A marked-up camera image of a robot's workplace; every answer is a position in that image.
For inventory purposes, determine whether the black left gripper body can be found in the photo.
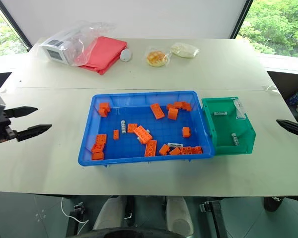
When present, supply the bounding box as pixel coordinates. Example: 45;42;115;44
0;109;18;143

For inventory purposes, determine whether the black caster wheel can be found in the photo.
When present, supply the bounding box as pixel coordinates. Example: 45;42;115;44
263;196;287;213

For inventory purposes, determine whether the bagged round bread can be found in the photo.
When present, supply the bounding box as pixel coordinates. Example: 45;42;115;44
145;48;172;68

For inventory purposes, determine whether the white boxy appliance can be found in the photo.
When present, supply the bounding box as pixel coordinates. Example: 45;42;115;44
39;31;74;66

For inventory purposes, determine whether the small clear plastic bag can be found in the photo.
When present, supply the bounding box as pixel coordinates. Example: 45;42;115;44
233;98;247;120

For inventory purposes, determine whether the white box in plastic bag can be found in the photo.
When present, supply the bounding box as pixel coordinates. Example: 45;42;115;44
39;20;118;67

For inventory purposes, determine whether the white robot leg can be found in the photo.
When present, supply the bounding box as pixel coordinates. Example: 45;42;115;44
165;196;195;237
92;196;128;231

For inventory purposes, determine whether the bag of white powder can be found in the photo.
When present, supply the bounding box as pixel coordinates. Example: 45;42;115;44
170;42;200;59

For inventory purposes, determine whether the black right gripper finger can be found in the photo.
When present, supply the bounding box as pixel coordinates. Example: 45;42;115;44
276;119;298;143

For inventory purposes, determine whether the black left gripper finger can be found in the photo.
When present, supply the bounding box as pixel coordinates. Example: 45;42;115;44
5;106;39;119
15;124;53;143

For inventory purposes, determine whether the blue plastic tray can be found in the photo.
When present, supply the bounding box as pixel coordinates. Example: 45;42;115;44
78;90;217;168

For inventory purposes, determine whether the black table leg frame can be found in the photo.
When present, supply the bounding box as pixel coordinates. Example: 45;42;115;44
66;201;87;237
198;200;228;238

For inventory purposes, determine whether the red folded cloth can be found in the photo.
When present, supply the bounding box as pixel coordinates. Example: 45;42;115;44
75;36;128;76

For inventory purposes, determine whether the thin white cable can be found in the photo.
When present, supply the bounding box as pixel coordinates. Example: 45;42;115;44
60;196;90;238

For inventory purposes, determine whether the long orange building block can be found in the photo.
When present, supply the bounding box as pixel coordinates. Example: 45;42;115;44
179;146;204;155
149;103;165;120
133;125;153;145

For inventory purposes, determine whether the small white round object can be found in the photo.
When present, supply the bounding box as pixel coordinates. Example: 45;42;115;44
120;48;133;62

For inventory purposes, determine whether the dark rounded shape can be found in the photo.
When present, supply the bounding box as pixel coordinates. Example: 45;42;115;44
81;227;197;238

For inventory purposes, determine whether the white cable loop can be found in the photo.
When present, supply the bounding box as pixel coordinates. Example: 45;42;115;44
262;85;279;95

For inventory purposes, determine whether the orange cube building block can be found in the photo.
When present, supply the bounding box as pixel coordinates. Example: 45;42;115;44
167;108;179;121

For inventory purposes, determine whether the green plastic bin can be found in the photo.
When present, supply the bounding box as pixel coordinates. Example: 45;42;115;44
201;96;257;156

